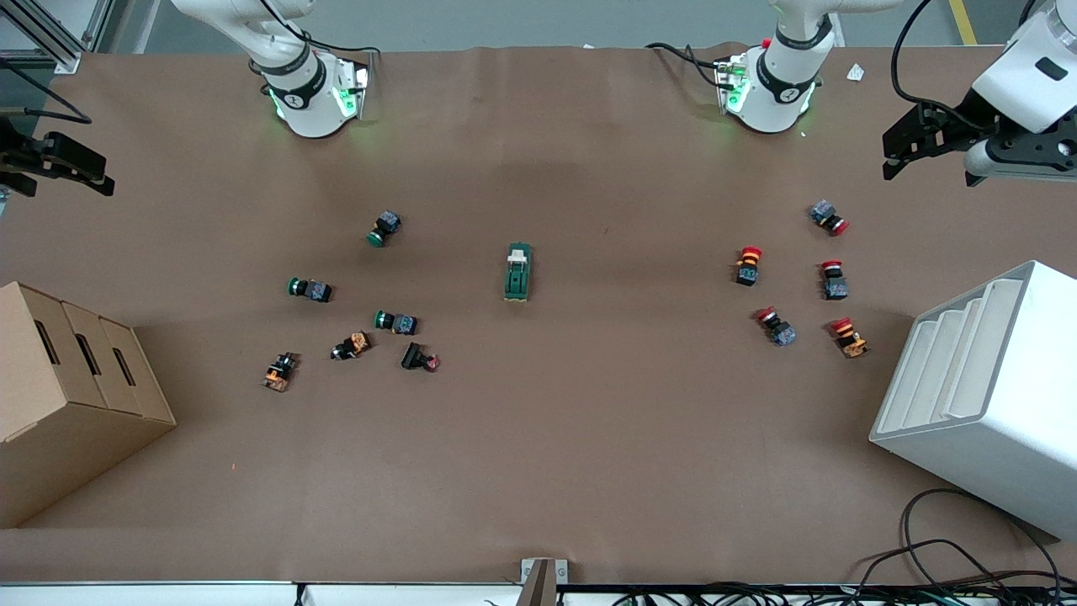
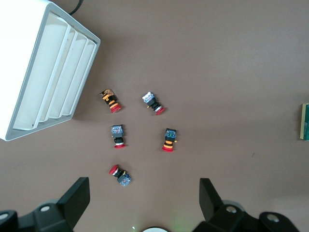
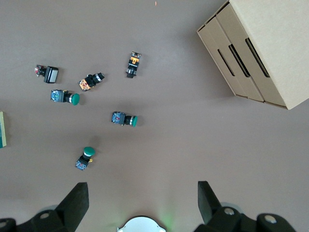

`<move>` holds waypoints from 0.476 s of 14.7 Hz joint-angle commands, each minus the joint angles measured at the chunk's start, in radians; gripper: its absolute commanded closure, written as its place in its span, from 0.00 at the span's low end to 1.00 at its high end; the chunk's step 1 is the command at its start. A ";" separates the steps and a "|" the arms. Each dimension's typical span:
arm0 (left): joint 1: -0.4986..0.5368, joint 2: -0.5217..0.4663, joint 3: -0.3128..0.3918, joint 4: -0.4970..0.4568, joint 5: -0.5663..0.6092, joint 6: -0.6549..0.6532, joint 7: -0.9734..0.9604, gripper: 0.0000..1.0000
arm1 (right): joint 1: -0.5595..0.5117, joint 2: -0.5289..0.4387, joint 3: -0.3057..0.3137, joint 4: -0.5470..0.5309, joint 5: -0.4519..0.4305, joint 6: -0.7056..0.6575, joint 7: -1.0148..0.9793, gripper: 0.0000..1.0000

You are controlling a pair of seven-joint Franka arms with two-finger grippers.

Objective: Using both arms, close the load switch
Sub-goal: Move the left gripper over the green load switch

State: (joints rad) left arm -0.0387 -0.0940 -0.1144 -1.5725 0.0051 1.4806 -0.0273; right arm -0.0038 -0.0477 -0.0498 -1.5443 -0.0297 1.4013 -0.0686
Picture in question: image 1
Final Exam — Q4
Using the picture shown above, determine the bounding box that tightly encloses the brown cardboard box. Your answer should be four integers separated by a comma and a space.
0, 281, 178, 529

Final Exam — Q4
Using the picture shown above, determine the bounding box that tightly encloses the white stepped plastic bin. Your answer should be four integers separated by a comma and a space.
869, 259, 1077, 541

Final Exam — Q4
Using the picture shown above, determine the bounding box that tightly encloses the aluminium frame profile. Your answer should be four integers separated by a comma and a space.
0, 0, 115, 77

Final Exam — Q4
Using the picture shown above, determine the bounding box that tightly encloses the black left base cable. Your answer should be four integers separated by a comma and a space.
645, 42, 733, 90

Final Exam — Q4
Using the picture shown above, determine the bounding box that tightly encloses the black base cable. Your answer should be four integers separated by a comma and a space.
252, 0, 381, 60
645, 42, 733, 90

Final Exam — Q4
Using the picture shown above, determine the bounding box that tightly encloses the black right base cable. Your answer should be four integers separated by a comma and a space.
252, 0, 381, 60

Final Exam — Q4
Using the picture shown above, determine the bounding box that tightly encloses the black looping cable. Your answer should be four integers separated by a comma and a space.
900, 487, 1064, 590
850, 539, 1053, 592

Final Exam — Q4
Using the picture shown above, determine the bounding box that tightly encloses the white table edge rail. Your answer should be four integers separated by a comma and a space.
0, 581, 524, 606

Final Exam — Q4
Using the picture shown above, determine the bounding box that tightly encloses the black cable bundle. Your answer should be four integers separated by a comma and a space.
613, 577, 1077, 606

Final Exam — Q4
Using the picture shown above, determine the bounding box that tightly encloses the aluminium table bracket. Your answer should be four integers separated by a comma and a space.
520, 558, 569, 606

